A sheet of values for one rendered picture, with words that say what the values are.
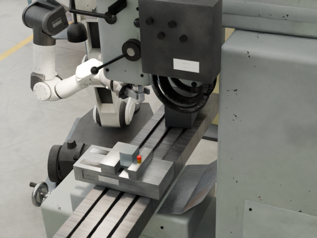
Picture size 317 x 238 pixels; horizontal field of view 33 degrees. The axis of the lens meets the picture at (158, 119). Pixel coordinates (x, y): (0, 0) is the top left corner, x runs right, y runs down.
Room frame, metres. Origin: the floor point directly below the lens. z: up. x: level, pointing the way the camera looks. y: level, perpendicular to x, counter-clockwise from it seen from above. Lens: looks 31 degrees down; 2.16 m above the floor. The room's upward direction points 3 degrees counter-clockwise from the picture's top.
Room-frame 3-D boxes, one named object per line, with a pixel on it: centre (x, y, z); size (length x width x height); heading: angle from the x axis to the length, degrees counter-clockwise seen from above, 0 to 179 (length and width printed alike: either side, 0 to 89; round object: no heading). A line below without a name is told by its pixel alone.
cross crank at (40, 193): (1.93, 0.52, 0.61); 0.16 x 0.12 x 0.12; 66
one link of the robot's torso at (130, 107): (2.56, 0.24, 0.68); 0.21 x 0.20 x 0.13; 171
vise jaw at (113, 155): (1.65, 0.16, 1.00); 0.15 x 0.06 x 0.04; 156
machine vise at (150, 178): (1.64, 0.14, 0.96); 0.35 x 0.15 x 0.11; 66
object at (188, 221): (1.72, 0.07, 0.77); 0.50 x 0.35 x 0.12; 66
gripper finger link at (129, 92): (1.70, 0.09, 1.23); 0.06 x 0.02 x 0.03; 40
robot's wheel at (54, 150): (2.33, 0.54, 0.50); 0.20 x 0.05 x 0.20; 171
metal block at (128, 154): (1.63, 0.11, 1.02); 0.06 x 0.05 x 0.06; 156
